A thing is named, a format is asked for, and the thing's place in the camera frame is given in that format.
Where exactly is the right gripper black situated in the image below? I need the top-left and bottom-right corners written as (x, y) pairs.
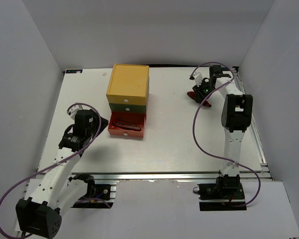
top-left (192, 81), bottom-right (217, 103)

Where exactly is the red utility knife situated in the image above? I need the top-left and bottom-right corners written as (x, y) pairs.
top-left (112, 121), bottom-right (142, 131)
top-left (113, 120), bottom-right (138, 128)
top-left (187, 91), bottom-right (211, 108)

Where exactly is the red bottom drawer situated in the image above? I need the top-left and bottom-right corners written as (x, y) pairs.
top-left (108, 112), bottom-right (146, 138)

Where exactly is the yellow top drawer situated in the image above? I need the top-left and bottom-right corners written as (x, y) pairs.
top-left (106, 94), bottom-right (147, 105)

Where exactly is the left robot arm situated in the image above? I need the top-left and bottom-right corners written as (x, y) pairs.
top-left (15, 110), bottom-right (109, 239)

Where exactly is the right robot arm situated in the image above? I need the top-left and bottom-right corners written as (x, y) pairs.
top-left (189, 65), bottom-right (253, 199)

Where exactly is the yellow drawer cabinet shell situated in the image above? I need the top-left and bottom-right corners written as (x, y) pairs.
top-left (106, 64), bottom-right (149, 98)

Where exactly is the left blue table sticker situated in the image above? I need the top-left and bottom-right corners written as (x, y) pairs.
top-left (65, 69), bottom-right (83, 74)

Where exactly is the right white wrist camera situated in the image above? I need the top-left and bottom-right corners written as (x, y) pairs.
top-left (189, 72), bottom-right (204, 87)

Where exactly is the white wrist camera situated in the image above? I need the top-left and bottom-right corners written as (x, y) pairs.
top-left (189, 72), bottom-right (204, 87)
top-left (66, 103), bottom-right (83, 120)

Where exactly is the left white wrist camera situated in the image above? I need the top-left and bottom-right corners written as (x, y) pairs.
top-left (66, 103), bottom-right (83, 120)

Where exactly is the aluminium right side rail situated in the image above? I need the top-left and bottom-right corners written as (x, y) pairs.
top-left (232, 66), bottom-right (274, 181)

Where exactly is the aluminium rail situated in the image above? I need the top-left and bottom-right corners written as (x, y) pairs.
top-left (232, 66), bottom-right (274, 181)
top-left (36, 170), bottom-right (272, 184)

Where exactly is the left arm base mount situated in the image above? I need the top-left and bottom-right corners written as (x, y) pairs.
top-left (68, 173), bottom-right (114, 209)

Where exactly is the aluminium front rail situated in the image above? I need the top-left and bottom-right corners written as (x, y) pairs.
top-left (36, 170), bottom-right (272, 184)

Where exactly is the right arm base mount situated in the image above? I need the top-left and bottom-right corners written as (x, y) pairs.
top-left (193, 175), bottom-right (247, 212)

